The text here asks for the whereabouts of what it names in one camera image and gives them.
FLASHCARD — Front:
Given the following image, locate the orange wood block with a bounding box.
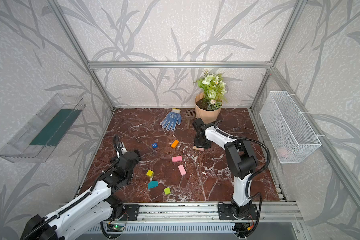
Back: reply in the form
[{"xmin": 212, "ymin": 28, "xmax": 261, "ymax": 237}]
[{"xmin": 171, "ymin": 140, "xmax": 180, "ymax": 149}]

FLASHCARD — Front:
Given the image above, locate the white wire mesh basket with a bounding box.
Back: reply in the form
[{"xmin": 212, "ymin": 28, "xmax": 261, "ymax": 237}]
[{"xmin": 260, "ymin": 91, "xmax": 322, "ymax": 164}]

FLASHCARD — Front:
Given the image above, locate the pink object in basket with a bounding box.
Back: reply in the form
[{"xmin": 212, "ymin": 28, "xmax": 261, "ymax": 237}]
[{"xmin": 276, "ymin": 147, "xmax": 292, "ymax": 158}]

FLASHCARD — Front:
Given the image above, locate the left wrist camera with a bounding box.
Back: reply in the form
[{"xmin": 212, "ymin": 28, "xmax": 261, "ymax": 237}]
[{"xmin": 116, "ymin": 142, "xmax": 127, "ymax": 155}]

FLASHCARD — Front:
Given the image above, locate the clear plastic wall shelf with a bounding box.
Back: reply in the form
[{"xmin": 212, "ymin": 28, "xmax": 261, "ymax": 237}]
[{"xmin": 0, "ymin": 94, "xmax": 86, "ymax": 163}]

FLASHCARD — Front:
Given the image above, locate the green circuit board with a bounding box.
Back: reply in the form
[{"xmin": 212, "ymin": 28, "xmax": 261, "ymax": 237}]
[{"xmin": 107, "ymin": 223, "xmax": 125, "ymax": 232}]

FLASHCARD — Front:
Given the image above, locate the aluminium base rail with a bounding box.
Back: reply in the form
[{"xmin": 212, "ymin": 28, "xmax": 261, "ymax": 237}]
[{"xmin": 49, "ymin": 201, "xmax": 304, "ymax": 224}]

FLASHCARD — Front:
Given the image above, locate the brown slotted plastic scoop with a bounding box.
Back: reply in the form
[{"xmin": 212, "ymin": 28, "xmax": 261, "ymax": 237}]
[{"xmin": 185, "ymin": 109, "xmax": 196, "ymax": 127}]

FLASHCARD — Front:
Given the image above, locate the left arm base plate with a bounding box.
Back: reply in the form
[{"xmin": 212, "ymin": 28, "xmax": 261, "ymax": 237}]
[{"xmin": 120, "ymin": 204, "xmax": 140, "ymax": 221}]

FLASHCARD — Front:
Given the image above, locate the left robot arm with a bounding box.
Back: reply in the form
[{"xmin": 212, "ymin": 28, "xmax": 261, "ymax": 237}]
[{"xmin": 21, "ymin": 135, "xmax": 142, "ymax": 240}]

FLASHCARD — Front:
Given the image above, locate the natural wood block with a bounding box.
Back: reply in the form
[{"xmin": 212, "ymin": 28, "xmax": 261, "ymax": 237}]
[{"xmin": 193, "ymin": 146, "xmax": 205, "ymax": 151}]

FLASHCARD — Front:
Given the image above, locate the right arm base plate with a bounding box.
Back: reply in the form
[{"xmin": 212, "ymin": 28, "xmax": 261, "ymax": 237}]
[{"xmin": 217, "ymin": 201, "xmax": 259, "ymax": 221}]

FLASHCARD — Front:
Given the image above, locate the blue dotted work glove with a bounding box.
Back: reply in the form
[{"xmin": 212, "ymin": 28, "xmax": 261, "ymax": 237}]
[{"xmin": 160, "ymin": 108, "xmax": 182, "ymax": 131}]

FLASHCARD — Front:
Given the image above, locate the teal block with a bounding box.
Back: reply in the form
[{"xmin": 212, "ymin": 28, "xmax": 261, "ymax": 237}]
[{"xmin": 147, "ymin": 181, "xmax": 159, "ymax": 189}]

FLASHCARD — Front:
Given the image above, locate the flower pot with plant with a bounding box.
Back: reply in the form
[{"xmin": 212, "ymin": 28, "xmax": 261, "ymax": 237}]
[{"xmin": 195, "ymin": 70, "xmax": 227, "ymax": 124}]

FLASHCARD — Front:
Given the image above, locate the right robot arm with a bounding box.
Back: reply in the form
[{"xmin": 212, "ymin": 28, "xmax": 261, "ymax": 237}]
[{"xmin": 193, "ymin": 118, "xmax": 271, "ymax": 220}]

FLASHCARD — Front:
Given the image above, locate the green cube block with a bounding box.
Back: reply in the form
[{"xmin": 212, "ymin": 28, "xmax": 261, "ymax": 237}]
[{"xmin": 164, "ymin": 187, "xmax": 171, "ymax": 195}]

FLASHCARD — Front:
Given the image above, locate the yellow cube block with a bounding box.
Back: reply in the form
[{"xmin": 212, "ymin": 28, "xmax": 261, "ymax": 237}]
[{"xmin": 146, "ymin": 170, "xmax": 154, "ymax": 178}]

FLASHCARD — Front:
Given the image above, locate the pink long block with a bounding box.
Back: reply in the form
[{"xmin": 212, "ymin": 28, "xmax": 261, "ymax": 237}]
[{"xmin": 178, "ymin": 165, "xmax": 187, "ymax": 176}]

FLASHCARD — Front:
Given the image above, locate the pink block centre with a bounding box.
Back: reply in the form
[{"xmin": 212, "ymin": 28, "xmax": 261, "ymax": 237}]
[{"xmin": 172, "ymin": 156, "xmax": 183, "ymax": 163}]

